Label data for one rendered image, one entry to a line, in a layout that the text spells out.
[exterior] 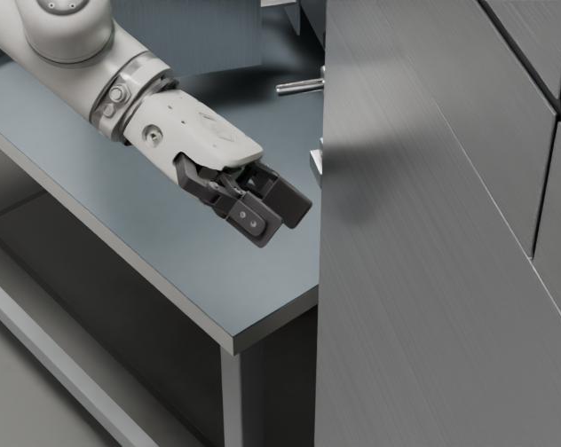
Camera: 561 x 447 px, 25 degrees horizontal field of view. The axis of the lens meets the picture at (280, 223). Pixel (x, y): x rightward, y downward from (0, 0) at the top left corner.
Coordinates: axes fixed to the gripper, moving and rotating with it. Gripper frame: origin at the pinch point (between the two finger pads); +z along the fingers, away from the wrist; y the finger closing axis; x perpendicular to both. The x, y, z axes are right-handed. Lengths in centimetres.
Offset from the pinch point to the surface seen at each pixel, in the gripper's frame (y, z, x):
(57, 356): 87, -28, 74
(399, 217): -24.9, 9.6, -13.5
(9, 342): 111, -43, 91
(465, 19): -39.5, 6.7, -27.8
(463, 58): -38.6, 7.8, -26.0
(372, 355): -14.3, 13.8, -1.0
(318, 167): 16.9, -2.4, -1.1
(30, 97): 60, -48, 30
